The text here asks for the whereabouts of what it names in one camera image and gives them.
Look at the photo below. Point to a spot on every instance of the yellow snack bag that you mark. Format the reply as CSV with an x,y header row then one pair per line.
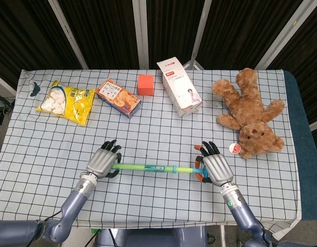
x,y
71,103

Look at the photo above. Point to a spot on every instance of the white red carton box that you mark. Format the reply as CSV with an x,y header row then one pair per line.
x,y
179,90

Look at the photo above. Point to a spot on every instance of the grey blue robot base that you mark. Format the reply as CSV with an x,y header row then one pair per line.
x,y
153,238

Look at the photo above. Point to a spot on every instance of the round red white tag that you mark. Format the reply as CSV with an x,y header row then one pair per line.
x,y
234,149

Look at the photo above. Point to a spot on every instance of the blue orange biscuit box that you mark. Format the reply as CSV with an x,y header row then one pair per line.
x,y
117,96

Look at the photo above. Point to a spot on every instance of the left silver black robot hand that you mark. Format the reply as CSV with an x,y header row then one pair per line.
x,y
100,163

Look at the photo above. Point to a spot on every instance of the white black checkered tablecloth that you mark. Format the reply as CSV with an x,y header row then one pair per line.
x,y
153,203

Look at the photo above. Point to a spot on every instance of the white metal frame post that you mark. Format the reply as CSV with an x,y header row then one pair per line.
x,y
199,33
141,33
68,36
282,36
4,83
316,126

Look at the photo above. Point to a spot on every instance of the brown teddy bear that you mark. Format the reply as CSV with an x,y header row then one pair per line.
x,y
248,108

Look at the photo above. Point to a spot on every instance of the orange foam cube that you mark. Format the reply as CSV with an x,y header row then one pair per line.
x,y
145,85

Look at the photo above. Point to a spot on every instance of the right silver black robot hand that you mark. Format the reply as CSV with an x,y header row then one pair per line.
x,y
217,167

